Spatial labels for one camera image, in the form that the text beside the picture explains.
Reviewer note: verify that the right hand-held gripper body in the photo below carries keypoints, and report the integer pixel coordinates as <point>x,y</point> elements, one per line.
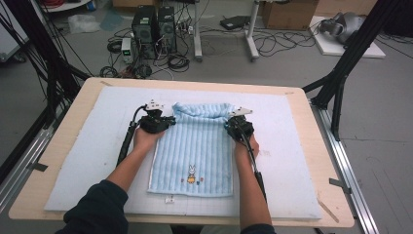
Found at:
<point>242,128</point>

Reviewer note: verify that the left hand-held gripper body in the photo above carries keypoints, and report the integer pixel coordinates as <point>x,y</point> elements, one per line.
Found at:
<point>152,123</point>

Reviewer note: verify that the light blue striped towel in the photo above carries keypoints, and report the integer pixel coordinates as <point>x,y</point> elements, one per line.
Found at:
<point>195,149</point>

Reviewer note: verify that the person's left hand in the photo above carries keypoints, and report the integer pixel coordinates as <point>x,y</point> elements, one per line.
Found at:
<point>146,141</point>

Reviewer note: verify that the person's right hand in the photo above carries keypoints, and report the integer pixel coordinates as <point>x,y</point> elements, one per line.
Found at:
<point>246,149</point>

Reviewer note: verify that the white foam mat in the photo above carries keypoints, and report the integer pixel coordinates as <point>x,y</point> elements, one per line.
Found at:
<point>97,130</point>

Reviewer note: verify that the white power supply box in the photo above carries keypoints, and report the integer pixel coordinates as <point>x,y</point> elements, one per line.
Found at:
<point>126,50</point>

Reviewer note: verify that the white desk leg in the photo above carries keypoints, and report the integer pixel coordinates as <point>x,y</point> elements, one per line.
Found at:
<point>250,39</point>
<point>197,39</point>

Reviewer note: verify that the slim black computer tower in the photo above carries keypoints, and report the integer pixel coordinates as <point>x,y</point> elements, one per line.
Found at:
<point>167,29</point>

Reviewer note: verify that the large black computer tower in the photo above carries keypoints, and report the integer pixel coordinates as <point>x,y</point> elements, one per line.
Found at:
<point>144,31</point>

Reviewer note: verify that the flat black device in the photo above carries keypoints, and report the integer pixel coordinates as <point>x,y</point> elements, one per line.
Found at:
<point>233,22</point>

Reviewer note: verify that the black tape strip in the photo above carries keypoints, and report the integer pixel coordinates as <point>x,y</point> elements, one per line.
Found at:
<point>339,184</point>
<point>38,166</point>

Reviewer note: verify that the thin wooden stick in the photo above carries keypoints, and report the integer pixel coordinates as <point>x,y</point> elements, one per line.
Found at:
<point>328,210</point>

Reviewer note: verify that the brown cardboard box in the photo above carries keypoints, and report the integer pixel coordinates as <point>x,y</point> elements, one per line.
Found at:
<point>289,14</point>

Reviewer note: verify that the white floor board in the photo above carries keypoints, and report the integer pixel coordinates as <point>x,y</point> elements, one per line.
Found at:
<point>331,47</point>

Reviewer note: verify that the clear plastic bag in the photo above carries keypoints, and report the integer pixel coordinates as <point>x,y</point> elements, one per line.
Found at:
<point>82,23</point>

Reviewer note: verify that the grey headset device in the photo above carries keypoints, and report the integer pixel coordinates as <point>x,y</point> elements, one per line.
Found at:
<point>344,26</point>

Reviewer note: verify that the black metal frame stand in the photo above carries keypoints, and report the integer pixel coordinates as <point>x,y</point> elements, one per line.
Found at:
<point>55,74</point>
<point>357,45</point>

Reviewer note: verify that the aluminium rail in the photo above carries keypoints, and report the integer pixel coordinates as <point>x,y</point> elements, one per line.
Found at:
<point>344,169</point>
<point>29,155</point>

